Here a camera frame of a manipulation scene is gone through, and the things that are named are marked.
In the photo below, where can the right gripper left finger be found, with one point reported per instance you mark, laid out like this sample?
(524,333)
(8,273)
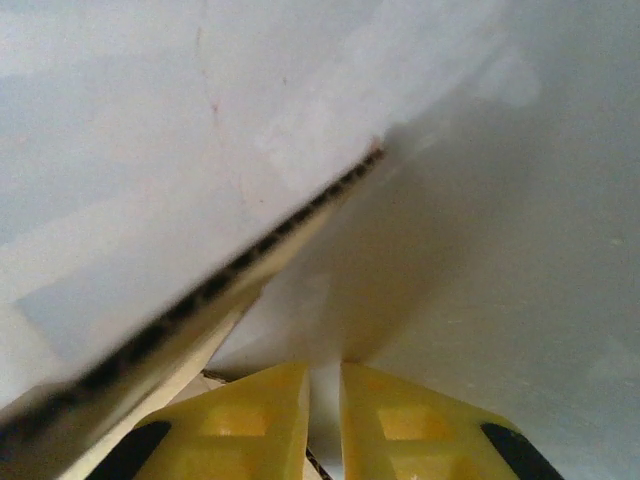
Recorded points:
(250,430)

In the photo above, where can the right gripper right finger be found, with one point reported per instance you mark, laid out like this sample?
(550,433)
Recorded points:
(400,430)

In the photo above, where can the brown cardboard paper box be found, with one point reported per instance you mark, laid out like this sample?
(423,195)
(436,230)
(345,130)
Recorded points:
(280,235)

